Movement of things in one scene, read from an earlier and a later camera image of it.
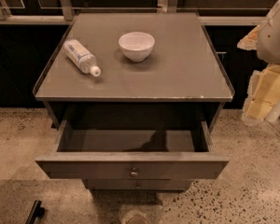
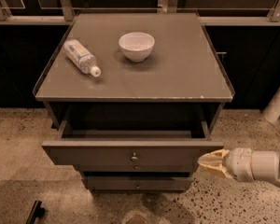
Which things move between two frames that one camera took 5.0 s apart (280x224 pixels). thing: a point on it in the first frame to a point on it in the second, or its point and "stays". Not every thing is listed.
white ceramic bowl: (136, 46) stays
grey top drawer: (209, 164) to (129, 147)
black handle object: (35, 212) stays
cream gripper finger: (268, 94) to (216, 169)
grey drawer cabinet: (133, 94) stays
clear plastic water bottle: (83, 59) stays
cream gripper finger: (249, 41) to (214, 159)
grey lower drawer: (138, 185) stays
